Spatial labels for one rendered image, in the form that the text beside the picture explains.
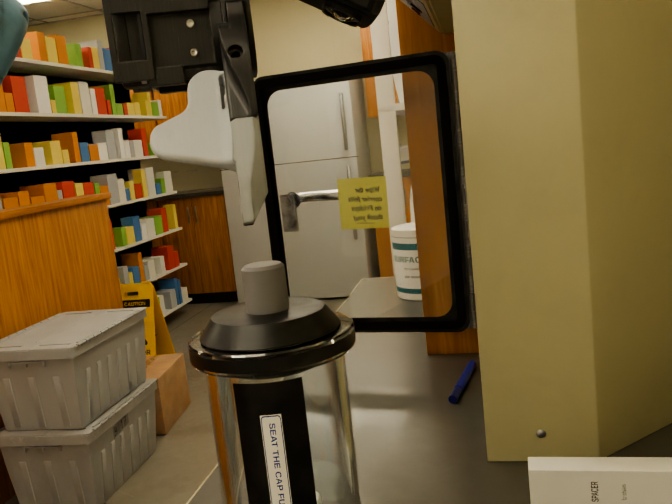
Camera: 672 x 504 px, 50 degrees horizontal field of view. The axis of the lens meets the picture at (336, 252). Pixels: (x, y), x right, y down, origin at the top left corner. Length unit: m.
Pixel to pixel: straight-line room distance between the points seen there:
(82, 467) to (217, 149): 2.60
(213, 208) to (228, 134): 5.78
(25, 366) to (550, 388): 2.35
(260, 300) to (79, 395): 2.41
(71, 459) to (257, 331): 2.54
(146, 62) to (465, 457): 0.54
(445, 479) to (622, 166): 0.36
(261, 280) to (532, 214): 0.34
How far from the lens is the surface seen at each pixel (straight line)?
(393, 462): 0.80
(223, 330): 0.44
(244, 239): 5.98
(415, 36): 1.09
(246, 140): 0.38
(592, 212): 0.73
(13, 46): 0.86
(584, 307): 0.74
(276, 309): 0.46
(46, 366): 2.85
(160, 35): 0.43
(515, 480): 0.75
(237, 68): 0.40
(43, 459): 3.01
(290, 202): 1.08
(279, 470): 0.45
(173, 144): 0.40
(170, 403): 3.63
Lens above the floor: 1.28
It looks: 9 degrees down
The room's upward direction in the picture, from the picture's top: 6 degrees counter-clockwise
